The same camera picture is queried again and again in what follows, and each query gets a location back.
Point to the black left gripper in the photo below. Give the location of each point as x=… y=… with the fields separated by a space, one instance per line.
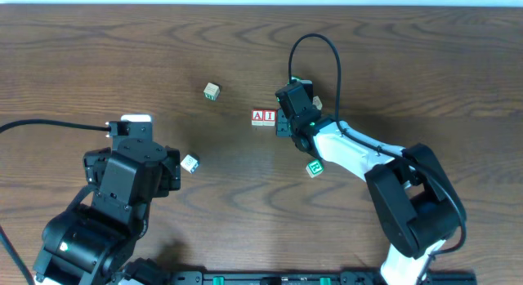
x=173 y=166

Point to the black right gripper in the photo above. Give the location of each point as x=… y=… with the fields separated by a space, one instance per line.
x=283 y=127

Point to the red letter I block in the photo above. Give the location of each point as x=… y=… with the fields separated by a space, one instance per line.
x=269 y=117

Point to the red letter A block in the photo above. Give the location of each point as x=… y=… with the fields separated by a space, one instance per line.
x=257 y=117

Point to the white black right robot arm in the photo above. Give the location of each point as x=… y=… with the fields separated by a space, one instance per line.
x=417 y=207

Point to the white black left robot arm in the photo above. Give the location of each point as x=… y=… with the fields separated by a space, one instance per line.
x=98 y=231

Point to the plain wooden patterned block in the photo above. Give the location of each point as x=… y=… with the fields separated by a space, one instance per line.
x=317 y=103

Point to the wooden block blue side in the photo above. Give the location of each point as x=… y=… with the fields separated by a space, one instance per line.
x=190 y=163

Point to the green letter R block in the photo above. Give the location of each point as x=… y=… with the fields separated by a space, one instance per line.
x=314 y=168

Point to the wooden block green side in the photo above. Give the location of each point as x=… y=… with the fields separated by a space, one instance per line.
x=211 y=91

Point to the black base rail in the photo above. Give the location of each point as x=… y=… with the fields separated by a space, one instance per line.
x=147 y=272

